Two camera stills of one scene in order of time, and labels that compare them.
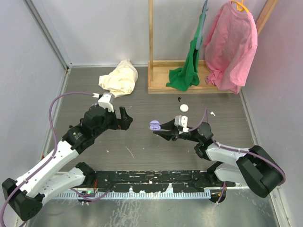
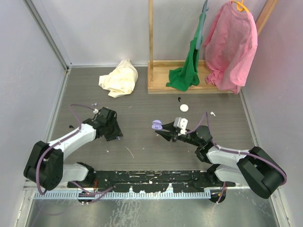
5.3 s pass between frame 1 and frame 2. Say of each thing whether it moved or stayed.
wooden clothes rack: stayed
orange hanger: stayed
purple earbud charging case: moved
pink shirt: stayed
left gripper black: moved
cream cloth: stayed
